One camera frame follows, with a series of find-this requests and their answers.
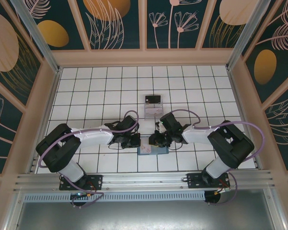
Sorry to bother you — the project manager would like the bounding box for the blue leather card holder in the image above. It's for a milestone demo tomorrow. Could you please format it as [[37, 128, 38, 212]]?
[[137, 144, 170, 157]]

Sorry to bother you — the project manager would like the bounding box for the black credit card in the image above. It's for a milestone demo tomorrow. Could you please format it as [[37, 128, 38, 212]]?
[[145, 95, 162, 104]]

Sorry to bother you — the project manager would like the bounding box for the clear acrylic card stand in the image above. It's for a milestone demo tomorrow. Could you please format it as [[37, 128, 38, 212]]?
[[143, 94, 165, 120]]

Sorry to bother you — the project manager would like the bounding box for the grey metal sheet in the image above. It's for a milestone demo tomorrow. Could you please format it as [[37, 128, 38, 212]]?
[[4, 189, 288, 230]]

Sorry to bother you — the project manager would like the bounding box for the small green circuit board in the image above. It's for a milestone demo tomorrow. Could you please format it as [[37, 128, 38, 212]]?
[[71, 191, 92, 200]]

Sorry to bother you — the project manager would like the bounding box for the aluminium mounting rail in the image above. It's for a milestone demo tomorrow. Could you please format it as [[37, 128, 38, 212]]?
[[13, 169, 277, 193]]

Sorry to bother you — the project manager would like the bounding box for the slotted grey cable duct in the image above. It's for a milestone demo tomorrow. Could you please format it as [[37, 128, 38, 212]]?
[[23, 191, 206, 202]]

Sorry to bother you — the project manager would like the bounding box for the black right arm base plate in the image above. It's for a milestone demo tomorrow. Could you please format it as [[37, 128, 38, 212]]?
[[186, 172, 231, 189]]

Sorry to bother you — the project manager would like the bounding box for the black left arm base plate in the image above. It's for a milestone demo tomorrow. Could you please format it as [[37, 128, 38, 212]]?
[[59, 174, 104, 191]]

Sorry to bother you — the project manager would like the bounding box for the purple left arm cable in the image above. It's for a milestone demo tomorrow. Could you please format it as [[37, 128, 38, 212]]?
[[38, 110, 139, 209]]

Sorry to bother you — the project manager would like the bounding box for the aluminium frame post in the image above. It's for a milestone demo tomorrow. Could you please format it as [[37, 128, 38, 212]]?
[[225, 0, 272, 70], [11, 0, 63, 74]]

